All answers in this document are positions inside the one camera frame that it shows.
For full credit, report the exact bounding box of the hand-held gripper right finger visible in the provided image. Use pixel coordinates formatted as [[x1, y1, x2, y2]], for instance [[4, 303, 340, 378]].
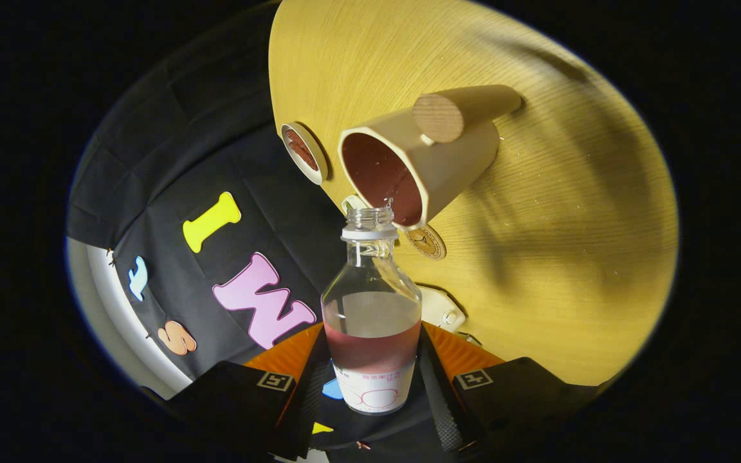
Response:
[[417, 323, 603, 457]]

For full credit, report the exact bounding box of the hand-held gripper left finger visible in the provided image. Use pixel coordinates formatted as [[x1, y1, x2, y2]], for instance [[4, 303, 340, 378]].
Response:
[[168, 323, 331, 460]]

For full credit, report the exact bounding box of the clear juice bottle pink label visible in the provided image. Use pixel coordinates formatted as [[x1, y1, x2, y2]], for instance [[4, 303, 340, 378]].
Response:
[[321, 207, 423, 415]]

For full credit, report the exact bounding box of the round wooden coaster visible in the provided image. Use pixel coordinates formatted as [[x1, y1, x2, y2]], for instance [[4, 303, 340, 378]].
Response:
[[404, 224, 446, 260]]

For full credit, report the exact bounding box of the beige cup wooden handle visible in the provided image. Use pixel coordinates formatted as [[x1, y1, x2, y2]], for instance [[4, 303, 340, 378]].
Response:
[[338, 85, 523, 231]]

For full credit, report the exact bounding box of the white toaster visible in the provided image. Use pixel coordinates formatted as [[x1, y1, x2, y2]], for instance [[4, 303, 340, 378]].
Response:
[[419, 286, 468, 333]]

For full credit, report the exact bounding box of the wooden table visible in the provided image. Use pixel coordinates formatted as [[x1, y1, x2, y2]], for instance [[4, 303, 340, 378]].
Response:
[[269, 0, 680, 386]]

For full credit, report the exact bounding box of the round white plate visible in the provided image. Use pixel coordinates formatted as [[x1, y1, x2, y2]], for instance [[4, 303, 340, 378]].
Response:
[[280, 122, 329, 186]]

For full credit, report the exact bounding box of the red meat piece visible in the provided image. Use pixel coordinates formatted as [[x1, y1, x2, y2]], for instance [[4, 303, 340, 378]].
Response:
[[287, 130, 318, 171]]

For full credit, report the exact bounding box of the black backdrop cloth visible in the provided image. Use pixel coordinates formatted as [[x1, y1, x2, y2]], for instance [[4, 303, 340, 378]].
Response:
[[65, 0, 461, 463]]

